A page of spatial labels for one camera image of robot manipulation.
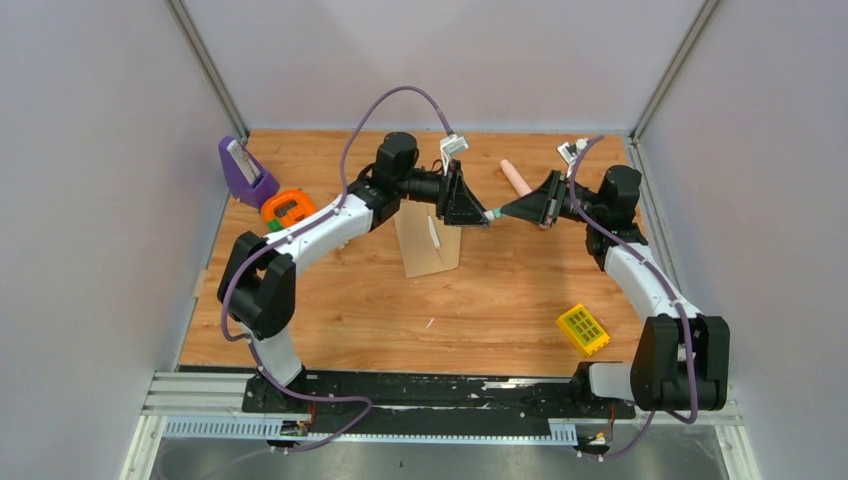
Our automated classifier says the purple holder stand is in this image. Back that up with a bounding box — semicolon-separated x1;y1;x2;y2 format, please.
218;136;280;210

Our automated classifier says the beige letter paper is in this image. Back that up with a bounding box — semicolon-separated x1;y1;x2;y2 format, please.
427;216;441;250

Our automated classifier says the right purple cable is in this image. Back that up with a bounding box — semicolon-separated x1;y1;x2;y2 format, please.
566;135;701;462

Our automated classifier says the green white glue stick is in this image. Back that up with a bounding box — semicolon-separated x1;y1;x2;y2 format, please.
484;208;504;223

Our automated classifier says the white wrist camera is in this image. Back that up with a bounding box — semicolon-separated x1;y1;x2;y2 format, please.
439;133;469;175
557;138;589;176

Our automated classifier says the brown paper envelope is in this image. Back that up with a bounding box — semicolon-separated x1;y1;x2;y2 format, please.
394;201;462;278

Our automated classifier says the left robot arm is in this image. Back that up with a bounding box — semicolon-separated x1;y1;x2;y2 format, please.
217;132;491;413

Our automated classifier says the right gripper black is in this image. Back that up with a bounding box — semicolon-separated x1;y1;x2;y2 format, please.
500;170;606;226

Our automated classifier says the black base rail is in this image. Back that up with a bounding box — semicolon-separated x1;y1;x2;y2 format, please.
241;370;636;437

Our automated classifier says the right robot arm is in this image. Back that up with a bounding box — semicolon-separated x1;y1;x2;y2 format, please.
487;165;730;420

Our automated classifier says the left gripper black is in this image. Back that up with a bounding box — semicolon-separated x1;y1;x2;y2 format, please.
396;161;490;230

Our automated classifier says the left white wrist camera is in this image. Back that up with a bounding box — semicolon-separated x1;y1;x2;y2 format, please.
439;133;469;175

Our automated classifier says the pink cylindrical tube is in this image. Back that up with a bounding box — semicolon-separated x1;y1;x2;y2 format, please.
499;159;533;197

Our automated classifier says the yellow toy block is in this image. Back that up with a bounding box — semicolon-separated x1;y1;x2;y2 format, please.
556;304;610;358

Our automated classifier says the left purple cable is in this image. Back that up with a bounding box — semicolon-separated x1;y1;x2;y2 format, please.
219;85;457;455

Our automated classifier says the purple cable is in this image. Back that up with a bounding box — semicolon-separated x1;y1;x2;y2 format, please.
219;85;457;455
566;135;701;462

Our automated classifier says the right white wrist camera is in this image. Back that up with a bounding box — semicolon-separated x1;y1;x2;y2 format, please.
557;138;589;176

